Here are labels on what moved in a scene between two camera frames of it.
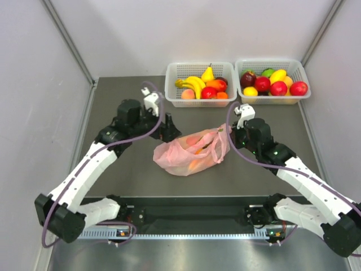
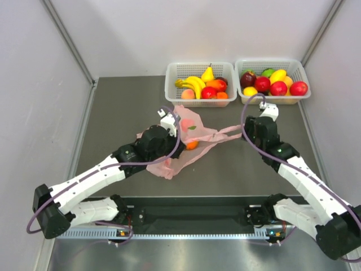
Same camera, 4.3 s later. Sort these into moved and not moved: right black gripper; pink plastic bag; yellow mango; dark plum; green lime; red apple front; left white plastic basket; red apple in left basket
Moved: right black gripper; pink plastic bag
Not moved: dark plum; red apple in left basket; left white plastic basket; red apple front; green lime; yellow mango
